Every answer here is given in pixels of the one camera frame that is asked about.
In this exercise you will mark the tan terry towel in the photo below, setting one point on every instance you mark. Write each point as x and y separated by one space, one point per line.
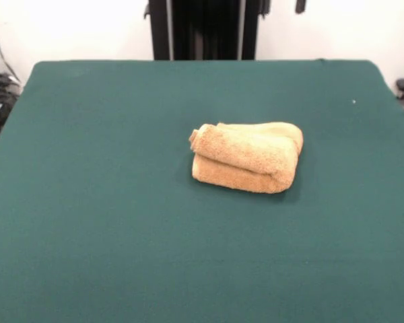
242 158

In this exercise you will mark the dark green table cloth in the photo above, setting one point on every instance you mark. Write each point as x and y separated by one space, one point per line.
87 202

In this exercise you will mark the black metal stand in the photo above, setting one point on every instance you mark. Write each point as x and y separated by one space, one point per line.
205 30

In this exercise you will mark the black equipment pile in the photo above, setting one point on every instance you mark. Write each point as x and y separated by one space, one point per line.
0 97

